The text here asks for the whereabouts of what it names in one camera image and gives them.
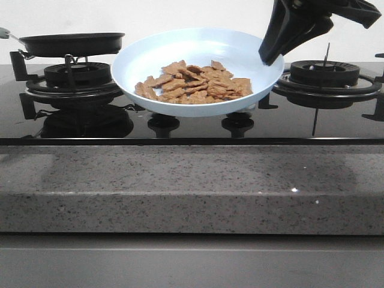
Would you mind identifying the black left burner head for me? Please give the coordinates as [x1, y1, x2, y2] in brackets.
[44, 62, 112, 87]

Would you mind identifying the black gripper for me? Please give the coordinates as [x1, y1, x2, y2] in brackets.
[259, 0, 382, 65]

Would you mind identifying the silver right stove knob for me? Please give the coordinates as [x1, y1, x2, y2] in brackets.
[226, 104, 256, 118]

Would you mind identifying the black pan support grate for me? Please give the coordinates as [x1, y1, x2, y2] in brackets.
[274, 56, 383, 99]
[10, 51, 122, 102]

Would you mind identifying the brown meat slices pile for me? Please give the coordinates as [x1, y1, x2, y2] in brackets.
[135, 60, 253, 104]

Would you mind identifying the grey cabinet drawer front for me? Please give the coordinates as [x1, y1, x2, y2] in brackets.
[1, 235, 383, 287]

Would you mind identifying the black right pan support grate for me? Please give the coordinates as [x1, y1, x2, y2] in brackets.
[274, 56, 383, 99]

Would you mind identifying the black glass gas hob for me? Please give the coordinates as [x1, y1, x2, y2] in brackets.
[1, 65, 383, 146]

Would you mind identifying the silver left stove knob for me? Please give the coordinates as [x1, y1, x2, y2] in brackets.
[146, 110, 166, 118]

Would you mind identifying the black frying pan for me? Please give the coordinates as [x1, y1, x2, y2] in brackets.
[1, 28, 125, 58]

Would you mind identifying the wire pan support ring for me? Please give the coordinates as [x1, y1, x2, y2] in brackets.
[18, 47, 91, 65]

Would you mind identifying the black burner head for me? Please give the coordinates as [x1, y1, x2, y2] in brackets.
[290, 60, 360, 87]
[44, 62, 112, 87]

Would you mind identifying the silver stove knob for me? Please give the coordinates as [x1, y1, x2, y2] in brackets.
[146, 110, 166, 118]
[226, 104, 256, 118]

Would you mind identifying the light blue plate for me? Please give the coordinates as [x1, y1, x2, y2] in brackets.
[111, 28, 284, 117]

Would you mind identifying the black left pan support grate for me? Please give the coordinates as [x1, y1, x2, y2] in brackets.
[10, 51, 122, 102]

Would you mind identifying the black right burner head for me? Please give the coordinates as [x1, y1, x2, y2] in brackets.
[290, 60, 360, 87]

